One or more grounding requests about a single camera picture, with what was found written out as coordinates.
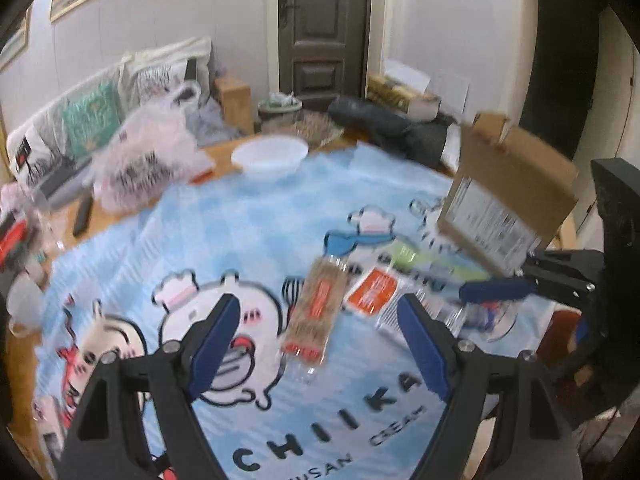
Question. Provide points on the green snack packet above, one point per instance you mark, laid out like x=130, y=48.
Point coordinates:
x=415, y=260

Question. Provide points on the dark brown door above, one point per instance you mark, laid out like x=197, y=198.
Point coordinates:
x=320, y=35

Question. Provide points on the brown tissue box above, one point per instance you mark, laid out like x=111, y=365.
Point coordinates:
x=400, y=95

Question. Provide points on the small cardboard box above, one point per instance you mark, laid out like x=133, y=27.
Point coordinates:
x=235, y=102

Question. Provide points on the clear plastic bag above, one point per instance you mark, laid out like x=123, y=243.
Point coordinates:
x=145, y=160

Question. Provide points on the white bowl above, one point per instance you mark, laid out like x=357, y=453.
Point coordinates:
x=270, y=155

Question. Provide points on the green bin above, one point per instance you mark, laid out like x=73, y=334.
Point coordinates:
x=280, y=110

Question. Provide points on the black remote control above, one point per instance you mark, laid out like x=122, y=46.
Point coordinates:
x=82, y=215

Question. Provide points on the large white black tree pillow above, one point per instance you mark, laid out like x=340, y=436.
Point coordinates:
x=160, y=77

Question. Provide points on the clear wine glass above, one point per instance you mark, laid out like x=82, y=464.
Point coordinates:
x=50, y=230

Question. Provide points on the brown cardboard box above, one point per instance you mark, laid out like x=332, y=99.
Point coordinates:
x=525, y=170

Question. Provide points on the clear packet red label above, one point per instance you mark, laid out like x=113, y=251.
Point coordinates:
x=480, y=319

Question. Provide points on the white cup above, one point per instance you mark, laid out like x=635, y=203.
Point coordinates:
x=25, y=302

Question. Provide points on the dark grey bag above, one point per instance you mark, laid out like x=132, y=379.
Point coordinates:
x=390, y=130

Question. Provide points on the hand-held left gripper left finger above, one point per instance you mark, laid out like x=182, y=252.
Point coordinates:
x=212, y=355

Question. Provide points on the brown cracker packet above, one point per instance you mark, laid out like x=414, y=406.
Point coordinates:
x=315, y=310

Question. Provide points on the teal patterned pillow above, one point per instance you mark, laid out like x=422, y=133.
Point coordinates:
x=92, y=115

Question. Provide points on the orange white snack packet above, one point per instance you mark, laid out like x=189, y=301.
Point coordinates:
x=372, y=292

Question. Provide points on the white pillow black tree print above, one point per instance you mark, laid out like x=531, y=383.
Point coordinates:
x=25, y=155

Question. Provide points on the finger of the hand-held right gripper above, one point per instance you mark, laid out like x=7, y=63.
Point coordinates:
x=495, y=290

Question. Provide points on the small framed landscape painting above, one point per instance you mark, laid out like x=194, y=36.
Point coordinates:
x=12, y=40

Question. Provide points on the grey covered sofa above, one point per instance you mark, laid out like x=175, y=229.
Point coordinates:
x=215, y=120

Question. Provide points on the printed blue tablecloth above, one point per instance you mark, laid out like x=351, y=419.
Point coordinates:
x=225, y=240

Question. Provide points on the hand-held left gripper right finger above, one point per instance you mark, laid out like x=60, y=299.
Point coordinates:
x=425, y=350

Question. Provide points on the glass jar red lid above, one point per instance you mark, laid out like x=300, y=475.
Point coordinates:
x=12, y=245

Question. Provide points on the woven tray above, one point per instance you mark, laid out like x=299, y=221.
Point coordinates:
x=315, y=127

